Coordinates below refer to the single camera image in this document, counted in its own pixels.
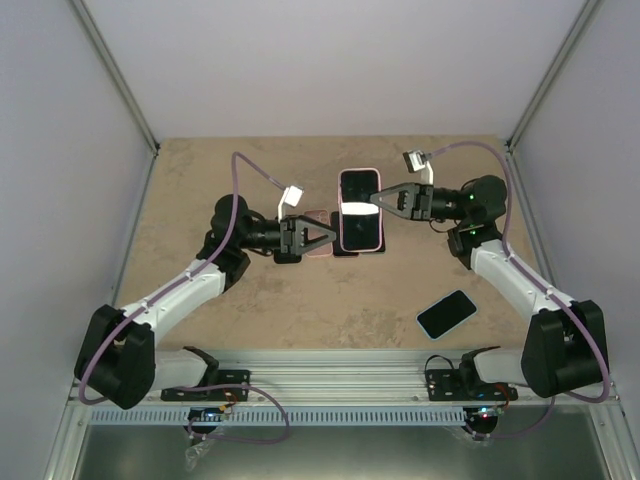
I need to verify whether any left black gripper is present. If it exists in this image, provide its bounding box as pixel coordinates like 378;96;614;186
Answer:
238;215;336;257

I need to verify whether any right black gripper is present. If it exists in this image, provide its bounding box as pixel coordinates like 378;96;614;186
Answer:
370;182;470;222

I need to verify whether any light pink phone case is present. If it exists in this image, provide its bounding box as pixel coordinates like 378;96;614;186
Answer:
304;209;333;258

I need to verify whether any black smartphone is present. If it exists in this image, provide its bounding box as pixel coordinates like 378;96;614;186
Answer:
330;211;359;258

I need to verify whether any phone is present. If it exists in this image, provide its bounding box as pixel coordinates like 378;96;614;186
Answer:
416;290;478;340
363;240;386;255
338;168;383;253

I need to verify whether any black phone case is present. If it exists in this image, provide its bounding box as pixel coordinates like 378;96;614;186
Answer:
273;251;302;265

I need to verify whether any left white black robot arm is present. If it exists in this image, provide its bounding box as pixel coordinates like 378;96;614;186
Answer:
74;195;336;410

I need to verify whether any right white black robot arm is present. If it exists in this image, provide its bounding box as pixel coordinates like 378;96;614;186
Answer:
370;175;611;403

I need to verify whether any left small circuit board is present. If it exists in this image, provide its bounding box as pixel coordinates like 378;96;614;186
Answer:
187;404;233;423

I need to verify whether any small circuit board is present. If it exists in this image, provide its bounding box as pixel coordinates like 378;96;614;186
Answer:
470;405;505;419
187;404;233;423

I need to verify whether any right small circuit board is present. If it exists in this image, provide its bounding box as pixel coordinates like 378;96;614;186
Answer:
470;405;505;419

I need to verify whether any clear plastic bag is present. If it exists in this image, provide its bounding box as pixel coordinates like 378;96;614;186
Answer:
184;433;215;472

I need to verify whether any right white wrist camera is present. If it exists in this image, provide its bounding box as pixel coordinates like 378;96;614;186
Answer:
402;149;434;185

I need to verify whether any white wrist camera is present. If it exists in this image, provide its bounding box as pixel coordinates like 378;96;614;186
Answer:
277;185;304;221
402;149;434;185

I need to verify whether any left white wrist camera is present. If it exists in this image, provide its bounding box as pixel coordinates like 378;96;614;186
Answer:
277;185;304;221

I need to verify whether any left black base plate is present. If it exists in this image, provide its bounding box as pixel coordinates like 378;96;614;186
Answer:
160;369;251;403

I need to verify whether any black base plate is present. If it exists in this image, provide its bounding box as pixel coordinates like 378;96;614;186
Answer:
425;369;519;403
160;369;251;403

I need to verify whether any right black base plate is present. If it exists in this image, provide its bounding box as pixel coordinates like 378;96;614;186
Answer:
425;369;519;403

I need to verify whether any right aluminium corner post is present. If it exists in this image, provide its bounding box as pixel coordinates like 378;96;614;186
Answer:
505;0;604;153

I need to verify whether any aluminium corner post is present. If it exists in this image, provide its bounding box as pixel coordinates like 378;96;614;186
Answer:
505;0;604;153
68;0;160;156

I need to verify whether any left aluminium corner post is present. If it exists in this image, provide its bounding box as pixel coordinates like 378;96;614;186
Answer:
68;0;160;156

